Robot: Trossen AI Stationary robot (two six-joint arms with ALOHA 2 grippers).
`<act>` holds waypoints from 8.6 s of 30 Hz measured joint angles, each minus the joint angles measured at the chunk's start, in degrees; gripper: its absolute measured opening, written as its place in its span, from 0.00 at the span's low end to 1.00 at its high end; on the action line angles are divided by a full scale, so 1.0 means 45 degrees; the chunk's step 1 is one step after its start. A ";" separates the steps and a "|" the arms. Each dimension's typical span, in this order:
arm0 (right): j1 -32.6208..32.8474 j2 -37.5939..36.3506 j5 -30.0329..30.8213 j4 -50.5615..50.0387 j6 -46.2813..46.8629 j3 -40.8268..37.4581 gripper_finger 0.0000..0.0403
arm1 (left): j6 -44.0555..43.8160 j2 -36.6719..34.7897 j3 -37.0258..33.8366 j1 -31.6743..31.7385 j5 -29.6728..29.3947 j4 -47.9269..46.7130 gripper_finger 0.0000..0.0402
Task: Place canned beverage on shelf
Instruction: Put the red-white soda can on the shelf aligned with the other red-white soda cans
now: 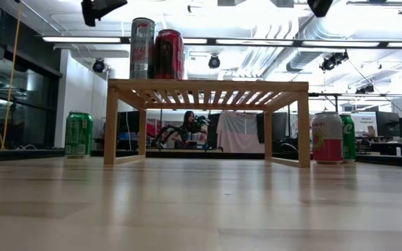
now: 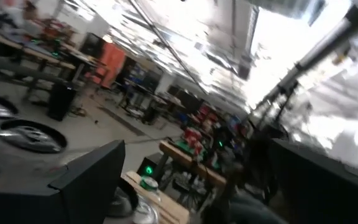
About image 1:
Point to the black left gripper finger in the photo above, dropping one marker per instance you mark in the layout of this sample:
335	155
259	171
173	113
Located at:
96	8

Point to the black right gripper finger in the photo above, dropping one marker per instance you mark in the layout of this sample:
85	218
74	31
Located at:
320	6

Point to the tall white can black lid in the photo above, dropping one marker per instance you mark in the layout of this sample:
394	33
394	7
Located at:
142	49

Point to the dark red soda can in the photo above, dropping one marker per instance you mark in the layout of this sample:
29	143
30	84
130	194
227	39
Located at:
169	55

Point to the green soda can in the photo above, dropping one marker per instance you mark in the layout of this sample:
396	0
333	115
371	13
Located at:
79	134
349	139

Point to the black background robot arm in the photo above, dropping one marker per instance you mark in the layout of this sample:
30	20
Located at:
166	134

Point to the wooden slatted shelf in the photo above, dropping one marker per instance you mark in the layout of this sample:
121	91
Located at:
204	85

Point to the black spotlight cluster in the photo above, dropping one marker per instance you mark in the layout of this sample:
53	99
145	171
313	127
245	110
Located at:
333	61
365	89

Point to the round black spotlight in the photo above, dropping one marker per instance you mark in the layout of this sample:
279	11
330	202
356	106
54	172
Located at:
98	65
214	61

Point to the dark glass partition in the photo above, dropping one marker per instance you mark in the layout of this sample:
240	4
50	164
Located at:
26	104

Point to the white sign board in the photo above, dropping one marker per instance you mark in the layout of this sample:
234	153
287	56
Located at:
365	123

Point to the grey and pink soda can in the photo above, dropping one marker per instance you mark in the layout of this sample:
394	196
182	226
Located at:
326	139

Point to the person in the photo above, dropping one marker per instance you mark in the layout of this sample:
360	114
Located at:
187	122

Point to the white draped cloth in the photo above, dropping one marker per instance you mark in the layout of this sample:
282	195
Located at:
239	132

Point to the ceiling mount bar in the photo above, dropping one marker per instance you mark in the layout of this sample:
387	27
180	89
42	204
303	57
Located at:
375	2

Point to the silver ventilation duct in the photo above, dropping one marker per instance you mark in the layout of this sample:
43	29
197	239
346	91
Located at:
302	60

